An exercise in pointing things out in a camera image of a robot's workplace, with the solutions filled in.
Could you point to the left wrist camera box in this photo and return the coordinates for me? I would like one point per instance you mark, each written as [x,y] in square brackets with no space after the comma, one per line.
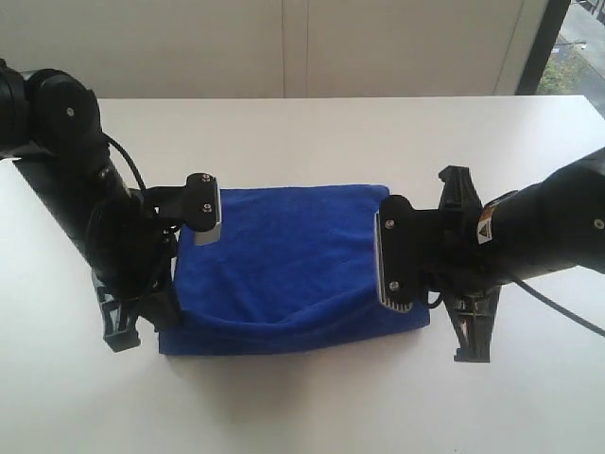
[195,205]

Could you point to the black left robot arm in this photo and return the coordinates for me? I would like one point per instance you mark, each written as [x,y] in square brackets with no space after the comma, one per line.
[51,131]

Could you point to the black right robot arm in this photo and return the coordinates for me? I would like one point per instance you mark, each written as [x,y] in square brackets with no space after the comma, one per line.
[551,226]

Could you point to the blue towel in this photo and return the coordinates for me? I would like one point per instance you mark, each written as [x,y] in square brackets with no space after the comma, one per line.
[293,271]

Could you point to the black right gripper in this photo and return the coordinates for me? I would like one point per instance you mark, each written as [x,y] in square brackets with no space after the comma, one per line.
[453,271]

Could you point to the black window frame post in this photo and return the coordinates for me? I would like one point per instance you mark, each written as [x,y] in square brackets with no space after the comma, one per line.
[546,36]

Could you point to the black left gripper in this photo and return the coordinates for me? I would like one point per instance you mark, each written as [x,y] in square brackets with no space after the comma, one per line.
[130,253]

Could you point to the beige wall panel partition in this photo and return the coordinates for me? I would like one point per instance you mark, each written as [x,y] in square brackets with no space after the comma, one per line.
[145,49]

